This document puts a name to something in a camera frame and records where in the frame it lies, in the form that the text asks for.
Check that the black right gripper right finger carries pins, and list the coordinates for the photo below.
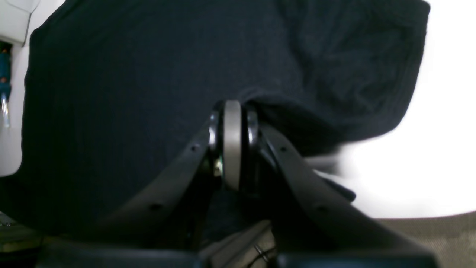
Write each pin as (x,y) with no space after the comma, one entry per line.
(313,219)

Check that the black T-shirt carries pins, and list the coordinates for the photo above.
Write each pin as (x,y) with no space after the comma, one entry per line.
(115,89)

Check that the blue glue gun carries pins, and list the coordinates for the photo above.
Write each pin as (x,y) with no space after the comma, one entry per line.
(5,80)

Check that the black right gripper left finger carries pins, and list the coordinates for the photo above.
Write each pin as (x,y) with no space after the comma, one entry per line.
(168,211)

